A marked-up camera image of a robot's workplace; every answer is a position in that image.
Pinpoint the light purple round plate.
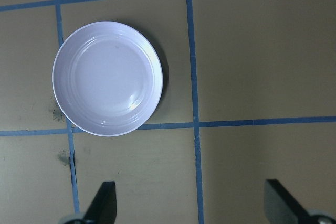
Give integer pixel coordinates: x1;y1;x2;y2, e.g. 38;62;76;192
51;20;164;137

